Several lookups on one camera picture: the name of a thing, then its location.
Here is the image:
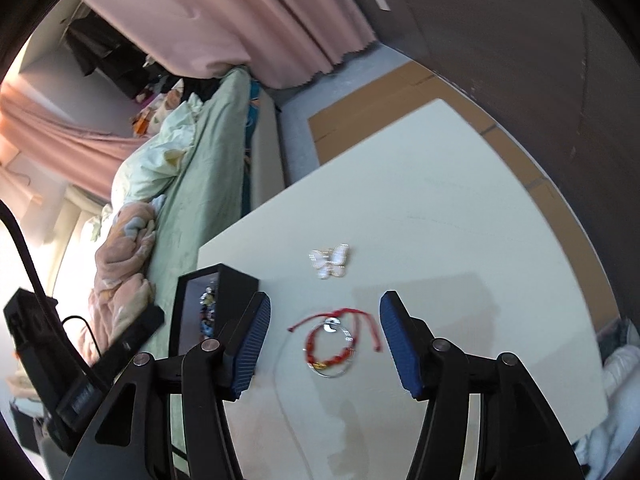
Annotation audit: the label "bed with green sheet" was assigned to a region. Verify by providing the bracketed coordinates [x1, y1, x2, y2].
[145, 66, 288, 361]

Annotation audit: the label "clear bangle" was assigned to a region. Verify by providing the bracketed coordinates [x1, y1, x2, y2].
[305, 317, 360, 378]

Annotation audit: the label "narrow pink curtain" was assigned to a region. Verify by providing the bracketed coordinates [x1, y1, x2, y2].
[0, 82, 146, 202]

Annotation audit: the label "white butterfly hair clip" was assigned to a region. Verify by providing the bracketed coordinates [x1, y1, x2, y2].
[308, 243, 350, 279]

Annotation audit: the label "black clothes pile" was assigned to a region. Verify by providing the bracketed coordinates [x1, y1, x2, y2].
[182, 77, 222, 104]

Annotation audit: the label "light green duvet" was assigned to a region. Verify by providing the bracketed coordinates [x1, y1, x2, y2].
[111, 92, 203, 211]

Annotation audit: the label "pink fleece blanket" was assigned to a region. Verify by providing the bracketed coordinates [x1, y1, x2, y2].
[89, 202, 158, 366]

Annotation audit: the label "black cable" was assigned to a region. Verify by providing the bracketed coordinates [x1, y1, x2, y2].
[0, 199, 111, 393]

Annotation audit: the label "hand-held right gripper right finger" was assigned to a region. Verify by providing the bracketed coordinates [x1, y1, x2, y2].
[378, 290, 586, 480]

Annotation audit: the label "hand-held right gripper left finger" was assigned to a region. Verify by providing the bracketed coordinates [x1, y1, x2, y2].
[62, 291, 273, 480]

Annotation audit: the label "black gift box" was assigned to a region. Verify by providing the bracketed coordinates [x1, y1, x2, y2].
[168, 262, 261, 358]

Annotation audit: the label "red string bracelet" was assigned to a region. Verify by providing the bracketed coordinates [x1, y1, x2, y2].
[287, 308, 382, 367]

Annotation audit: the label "wide pink curtain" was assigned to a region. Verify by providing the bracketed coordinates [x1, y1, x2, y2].
[75, 0, 378, 88]

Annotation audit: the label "hanging dark clothes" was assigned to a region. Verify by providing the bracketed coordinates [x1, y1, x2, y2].
[65, 17, 166, 101]

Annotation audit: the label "printed pillow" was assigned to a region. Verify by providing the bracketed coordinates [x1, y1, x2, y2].
[150, 87, 187, 126]

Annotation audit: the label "white cloth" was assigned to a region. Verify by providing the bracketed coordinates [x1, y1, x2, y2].
[574, 320, 632, 477]

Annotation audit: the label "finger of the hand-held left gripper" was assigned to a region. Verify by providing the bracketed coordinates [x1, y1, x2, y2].
[92, 304, 166, 387]

